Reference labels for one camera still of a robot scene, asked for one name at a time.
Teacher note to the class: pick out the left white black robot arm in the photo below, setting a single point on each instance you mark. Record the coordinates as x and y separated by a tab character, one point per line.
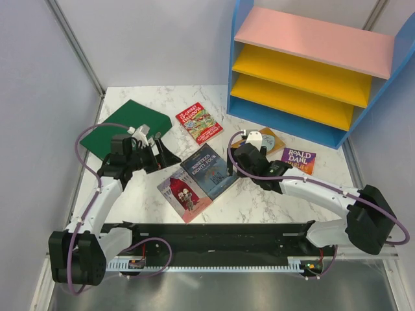
79	254

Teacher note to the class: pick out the orange Hello book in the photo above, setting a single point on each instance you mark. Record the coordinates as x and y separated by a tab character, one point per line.
271	141

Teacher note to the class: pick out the colourful wooden bookshelf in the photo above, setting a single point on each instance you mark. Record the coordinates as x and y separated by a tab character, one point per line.
309	78

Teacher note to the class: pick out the blue Nineteen Eighty-Four book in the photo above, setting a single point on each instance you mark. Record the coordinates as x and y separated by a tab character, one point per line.
209	171

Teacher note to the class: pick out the white slotted cable duct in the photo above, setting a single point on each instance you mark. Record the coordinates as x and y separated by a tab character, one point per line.
127	265

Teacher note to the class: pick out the aluminium corner post right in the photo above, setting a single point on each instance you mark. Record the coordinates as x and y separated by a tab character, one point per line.
375	14

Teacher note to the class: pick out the purple Roald Dahl book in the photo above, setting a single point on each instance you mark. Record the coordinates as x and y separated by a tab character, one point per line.
302	160

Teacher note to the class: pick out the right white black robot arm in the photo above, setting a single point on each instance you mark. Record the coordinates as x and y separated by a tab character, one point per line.
365	220

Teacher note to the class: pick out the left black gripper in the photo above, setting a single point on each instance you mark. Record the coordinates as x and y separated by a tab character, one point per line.
165	158

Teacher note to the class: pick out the red and pink castle book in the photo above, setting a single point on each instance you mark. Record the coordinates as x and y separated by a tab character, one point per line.
184	195

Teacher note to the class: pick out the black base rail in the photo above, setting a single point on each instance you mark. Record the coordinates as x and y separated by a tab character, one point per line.
222	244

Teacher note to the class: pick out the aluminium corner post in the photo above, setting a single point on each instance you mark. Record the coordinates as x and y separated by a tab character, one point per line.
375	14
70	35

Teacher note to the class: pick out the red Treehouse book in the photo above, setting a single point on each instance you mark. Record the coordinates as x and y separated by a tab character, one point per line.
199	123

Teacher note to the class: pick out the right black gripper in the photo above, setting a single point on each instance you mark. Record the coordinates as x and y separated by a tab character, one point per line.
229	165

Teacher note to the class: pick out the green lever arch binder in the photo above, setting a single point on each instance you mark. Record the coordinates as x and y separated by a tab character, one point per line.
130	114

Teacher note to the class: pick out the aluminium corner post left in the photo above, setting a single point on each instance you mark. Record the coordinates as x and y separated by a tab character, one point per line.
70	35

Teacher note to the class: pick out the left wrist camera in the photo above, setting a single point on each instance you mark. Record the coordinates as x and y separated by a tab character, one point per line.
139	135

